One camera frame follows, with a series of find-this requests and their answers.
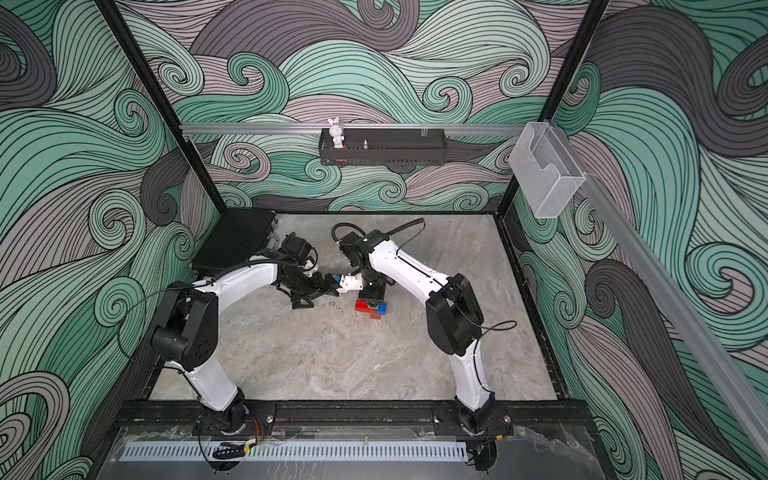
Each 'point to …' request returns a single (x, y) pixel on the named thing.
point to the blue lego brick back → (381, 309)
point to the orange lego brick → (375, 316)
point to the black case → (235, 236)
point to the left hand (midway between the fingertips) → (328, 295)
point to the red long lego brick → (361, 306)
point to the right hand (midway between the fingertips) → (373, 296)
